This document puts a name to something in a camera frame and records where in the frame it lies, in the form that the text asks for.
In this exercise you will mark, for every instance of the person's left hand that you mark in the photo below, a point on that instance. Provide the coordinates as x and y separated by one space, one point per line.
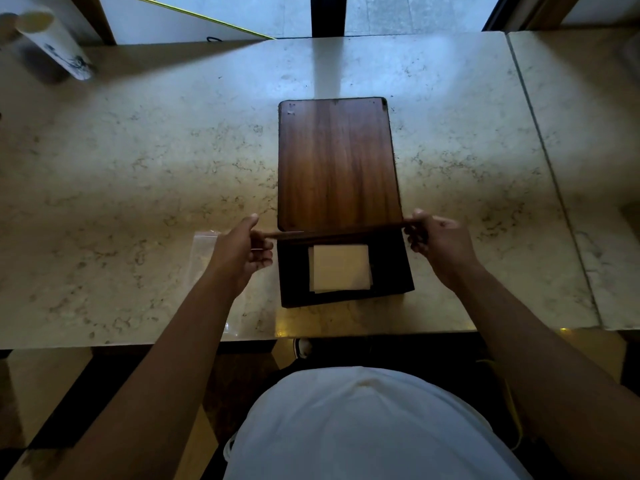
237 259

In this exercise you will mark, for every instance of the person's right hand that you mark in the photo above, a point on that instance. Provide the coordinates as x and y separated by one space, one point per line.
447 249

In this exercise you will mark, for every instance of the clear plastic bag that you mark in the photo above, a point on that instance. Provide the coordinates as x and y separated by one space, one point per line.
200 254

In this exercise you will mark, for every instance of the dark wooden tissue box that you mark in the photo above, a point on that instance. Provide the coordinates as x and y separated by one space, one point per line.
392 274

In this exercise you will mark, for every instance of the white napkin stack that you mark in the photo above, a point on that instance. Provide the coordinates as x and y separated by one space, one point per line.
340 269

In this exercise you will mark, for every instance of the person's left forearm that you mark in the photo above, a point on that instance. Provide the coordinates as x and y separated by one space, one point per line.
150 389

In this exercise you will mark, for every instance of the person's right forearm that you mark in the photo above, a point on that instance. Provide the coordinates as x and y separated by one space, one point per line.
545 374

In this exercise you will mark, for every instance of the person's left shoe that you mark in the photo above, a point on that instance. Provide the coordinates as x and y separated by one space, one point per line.
303 348

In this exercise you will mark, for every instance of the person's white shirt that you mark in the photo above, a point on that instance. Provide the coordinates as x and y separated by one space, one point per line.
370 429

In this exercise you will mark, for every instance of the brown wooden board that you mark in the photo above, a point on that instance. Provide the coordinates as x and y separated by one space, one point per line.
340 164

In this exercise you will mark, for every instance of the white sign board yellow edge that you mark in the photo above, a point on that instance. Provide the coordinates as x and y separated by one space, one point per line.
170 24

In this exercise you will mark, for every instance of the white printed paper cup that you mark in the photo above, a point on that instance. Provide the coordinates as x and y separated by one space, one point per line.
55 42

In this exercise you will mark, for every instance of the brown paper cup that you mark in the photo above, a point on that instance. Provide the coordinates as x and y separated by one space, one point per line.
7 29

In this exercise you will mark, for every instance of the dark window frame post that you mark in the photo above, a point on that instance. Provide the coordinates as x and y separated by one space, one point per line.
328 14
500 12

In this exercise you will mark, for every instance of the brown wooden frame post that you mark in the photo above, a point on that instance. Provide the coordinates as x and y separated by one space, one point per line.
92 17

